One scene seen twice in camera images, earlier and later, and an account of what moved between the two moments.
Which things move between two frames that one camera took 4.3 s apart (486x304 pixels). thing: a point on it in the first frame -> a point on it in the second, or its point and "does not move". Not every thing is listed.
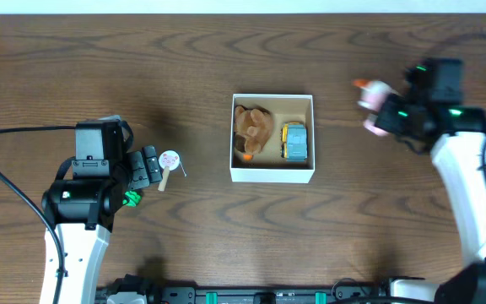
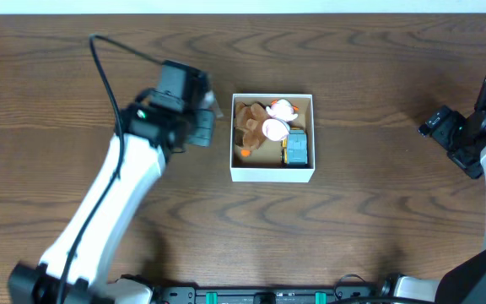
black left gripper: (143, 167) -> (202, 127)
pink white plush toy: (372, 93) -> (278, 127)
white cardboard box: (267, 165) does not move
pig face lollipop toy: (170, 160) -> (210, 101)
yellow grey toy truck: (294, 142) does not move
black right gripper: (382, 119) -> (471, 165)
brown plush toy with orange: (252, 127) does not move
